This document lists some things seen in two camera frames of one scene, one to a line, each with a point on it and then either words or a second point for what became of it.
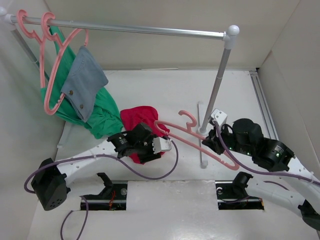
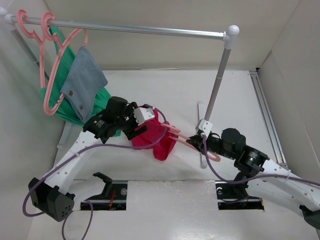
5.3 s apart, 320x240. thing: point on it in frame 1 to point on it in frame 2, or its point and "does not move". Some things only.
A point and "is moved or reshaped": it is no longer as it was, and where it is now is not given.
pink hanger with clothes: x=54 y=37 does not move
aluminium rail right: x=265 y=116 does not move
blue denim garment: x=85 y=78 does not move
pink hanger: x=232 y=166 is moved or reshaped
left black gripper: x=150 y=154 to x=128 y=132
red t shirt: x=132 y=117 is moved or reshaped
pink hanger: x=33 y=35 does not move
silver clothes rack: x=228 y=35 does not move
